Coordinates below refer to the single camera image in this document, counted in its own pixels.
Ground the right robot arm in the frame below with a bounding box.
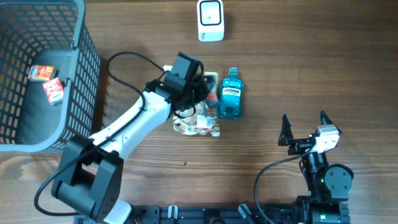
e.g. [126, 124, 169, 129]
[278, 111, 354, 224]

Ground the blue mouthwash bottle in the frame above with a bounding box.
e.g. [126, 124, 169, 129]
[218, 67, 244, 119]

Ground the beige snack pouch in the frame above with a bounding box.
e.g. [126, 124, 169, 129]
[173, 72, 220, 137]

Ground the white barcode scanner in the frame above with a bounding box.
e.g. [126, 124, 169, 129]
[197, 0, 224, 42]

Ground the grey plastic shopping basket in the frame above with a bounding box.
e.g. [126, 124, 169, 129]
[1, 0, 100, 153]

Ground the orange small box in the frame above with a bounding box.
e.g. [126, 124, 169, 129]
[28, 65, 56, 82]

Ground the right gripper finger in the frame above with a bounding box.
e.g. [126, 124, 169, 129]
[278, 114, 294, 146]
[320, 110, 342, 136]

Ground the left black cable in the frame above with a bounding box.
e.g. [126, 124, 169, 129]
[33, 51, 167, 217]

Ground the red small packet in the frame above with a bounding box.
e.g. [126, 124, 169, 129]
[42, 78, 64, 105]

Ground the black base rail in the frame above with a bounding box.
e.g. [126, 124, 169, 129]
[73, 204, 351, 224]

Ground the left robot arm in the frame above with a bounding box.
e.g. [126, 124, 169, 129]
[51, 72, 219, 223]

